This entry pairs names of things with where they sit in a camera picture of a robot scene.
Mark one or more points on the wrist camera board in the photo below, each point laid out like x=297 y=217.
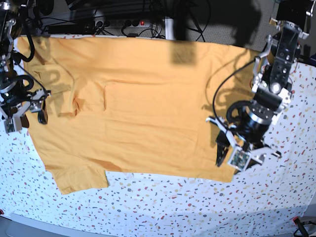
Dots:
x=239 y=159
x=13 y=124

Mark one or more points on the power strip with red switch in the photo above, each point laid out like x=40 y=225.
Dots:
x=123 y=23

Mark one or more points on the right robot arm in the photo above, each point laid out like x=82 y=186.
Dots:
x=12 y=22

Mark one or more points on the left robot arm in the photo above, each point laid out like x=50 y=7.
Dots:
x=271 y=68

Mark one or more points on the yellow T-shirt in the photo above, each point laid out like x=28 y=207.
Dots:
x=133 y=105

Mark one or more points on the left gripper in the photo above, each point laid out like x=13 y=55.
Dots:
x=245 y=125

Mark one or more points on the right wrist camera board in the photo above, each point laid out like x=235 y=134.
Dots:
x=13 y=124

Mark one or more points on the red clamp bottom right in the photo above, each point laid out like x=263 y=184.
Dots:
x=301 y=231

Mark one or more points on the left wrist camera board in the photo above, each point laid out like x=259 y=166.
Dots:
x=239 y=159

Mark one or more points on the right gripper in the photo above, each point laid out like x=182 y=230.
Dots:
x=17 y=103

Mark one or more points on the white table leg post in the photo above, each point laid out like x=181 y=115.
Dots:
x=169 y=28

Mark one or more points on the terrazzo patterned tablecloth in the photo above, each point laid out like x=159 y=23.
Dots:
x=259 y=202

